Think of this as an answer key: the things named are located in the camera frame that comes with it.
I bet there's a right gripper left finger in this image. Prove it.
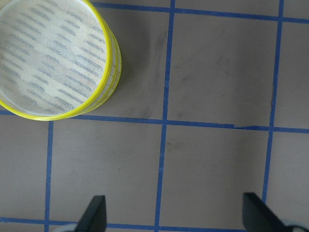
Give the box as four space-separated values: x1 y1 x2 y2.
75 195 107 232

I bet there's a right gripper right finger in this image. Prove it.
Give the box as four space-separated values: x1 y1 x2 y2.
242 193 290 232

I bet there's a yellow steamer layer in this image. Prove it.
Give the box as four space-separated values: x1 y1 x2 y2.
0 0 113 121
79 31 122 114

